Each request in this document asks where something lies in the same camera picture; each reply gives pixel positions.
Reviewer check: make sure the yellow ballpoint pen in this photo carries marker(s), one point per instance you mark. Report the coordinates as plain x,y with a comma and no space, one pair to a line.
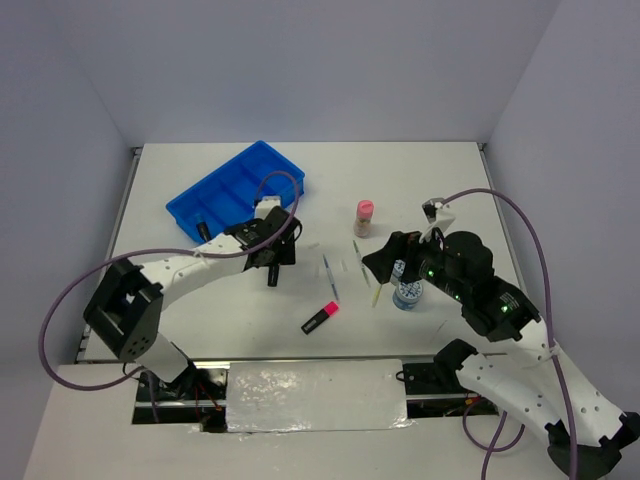
376,295

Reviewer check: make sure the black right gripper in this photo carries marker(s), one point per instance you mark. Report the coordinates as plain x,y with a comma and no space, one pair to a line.
401,244

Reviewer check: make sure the pink capped black highlighter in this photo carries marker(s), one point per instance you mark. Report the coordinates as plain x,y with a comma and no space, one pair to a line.
320,317

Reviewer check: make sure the blue paint jar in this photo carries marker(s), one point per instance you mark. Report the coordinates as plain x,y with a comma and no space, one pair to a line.
397,272
406,296

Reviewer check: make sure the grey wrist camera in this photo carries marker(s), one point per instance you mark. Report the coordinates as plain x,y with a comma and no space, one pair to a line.
438,217
264,206

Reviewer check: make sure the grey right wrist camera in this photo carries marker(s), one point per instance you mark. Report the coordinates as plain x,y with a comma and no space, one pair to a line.
438,217

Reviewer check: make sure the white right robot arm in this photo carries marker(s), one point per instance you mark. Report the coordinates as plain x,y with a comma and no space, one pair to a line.
583,432

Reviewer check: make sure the blue paint jar left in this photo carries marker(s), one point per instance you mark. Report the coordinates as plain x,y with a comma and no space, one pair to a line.
397,272

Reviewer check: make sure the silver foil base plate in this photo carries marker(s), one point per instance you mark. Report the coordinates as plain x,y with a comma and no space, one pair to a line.
315,396

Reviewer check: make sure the pink lidded small bottle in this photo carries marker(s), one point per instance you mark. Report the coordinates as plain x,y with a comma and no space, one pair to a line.
364,214

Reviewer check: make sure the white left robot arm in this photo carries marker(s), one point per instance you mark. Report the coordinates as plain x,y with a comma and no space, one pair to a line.
125,310

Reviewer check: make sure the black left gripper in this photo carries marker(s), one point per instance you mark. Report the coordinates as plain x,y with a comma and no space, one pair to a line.
286,254

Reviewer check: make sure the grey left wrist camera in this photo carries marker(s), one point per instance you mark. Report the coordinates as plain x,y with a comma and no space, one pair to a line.
264,206

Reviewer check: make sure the blue compartment tray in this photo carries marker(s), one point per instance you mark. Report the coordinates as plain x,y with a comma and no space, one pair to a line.
225,197

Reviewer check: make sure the orange capped black highlighter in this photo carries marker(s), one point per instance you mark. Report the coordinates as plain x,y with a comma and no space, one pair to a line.
273,276

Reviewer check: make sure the blue paint jar right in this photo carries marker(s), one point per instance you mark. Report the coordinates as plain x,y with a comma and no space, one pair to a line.
406,296

